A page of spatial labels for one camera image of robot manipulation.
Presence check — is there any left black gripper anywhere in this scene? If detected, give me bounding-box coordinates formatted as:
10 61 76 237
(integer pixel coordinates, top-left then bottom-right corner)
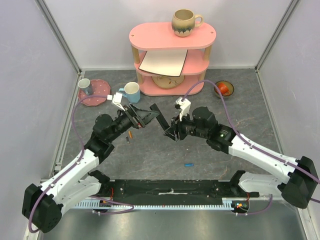
107 102 160 142

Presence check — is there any grey dotted mug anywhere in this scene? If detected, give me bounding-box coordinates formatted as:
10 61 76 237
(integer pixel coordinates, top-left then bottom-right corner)
77 78 94 96

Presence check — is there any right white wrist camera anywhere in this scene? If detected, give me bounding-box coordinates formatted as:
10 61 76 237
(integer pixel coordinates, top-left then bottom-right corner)
174 97 191 122

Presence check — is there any pink dotted plate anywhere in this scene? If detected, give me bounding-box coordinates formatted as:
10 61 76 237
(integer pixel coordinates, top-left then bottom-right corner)
77 79 111 107

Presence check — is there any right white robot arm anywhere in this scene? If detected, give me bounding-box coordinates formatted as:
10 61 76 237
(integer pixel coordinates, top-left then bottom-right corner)
157 106 319 209

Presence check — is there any orange cup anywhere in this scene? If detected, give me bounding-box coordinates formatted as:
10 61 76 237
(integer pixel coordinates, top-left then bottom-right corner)
217 82 230 96

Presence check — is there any beige painted bowl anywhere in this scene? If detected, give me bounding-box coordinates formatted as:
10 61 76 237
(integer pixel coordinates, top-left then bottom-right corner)
151 75 185 89

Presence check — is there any white square plate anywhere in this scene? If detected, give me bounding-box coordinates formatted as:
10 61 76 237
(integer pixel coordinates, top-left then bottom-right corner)
138 49 188 77

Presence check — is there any white cable duct strip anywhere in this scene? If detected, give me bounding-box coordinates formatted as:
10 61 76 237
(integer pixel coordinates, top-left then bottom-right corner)
73 198 249 212

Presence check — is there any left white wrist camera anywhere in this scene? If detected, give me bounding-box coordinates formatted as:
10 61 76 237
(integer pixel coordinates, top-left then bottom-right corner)
106 92 125 111

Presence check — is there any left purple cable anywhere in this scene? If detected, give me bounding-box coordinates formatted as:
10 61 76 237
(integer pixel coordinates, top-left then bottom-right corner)
27 94 135 234

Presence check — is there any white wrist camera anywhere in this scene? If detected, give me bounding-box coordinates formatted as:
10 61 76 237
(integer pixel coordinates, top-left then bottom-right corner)
174 97 191 122
106 92 125 111

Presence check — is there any patterned small bowl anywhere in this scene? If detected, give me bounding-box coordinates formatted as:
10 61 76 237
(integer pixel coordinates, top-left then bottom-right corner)
215 80 235 98

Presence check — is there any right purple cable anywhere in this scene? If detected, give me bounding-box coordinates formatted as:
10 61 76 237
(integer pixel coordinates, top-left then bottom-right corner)
183 79 320 216

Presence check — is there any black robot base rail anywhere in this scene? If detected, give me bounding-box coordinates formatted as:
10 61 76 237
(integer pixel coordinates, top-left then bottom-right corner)
96 170 260 205

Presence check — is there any pink three-tier shelf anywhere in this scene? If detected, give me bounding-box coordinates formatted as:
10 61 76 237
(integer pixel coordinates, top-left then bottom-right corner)
129 22 216 96

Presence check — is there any black remote control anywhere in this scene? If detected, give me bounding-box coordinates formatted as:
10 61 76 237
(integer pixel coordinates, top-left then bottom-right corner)
149 103 170 131

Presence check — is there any purple cable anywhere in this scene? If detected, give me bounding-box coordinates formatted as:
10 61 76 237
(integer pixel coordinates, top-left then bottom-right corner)
27 94 135 234
183 79 320 216

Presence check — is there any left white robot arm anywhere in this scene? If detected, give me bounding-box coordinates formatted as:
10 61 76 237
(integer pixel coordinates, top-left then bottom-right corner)
22 104 160 234

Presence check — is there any light blue mug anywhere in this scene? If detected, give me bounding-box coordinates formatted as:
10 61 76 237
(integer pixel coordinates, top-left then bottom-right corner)
118 82 141 104

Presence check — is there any beige ceramic mug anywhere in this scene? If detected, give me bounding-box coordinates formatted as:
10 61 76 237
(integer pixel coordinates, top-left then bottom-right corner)
171 9 204 37

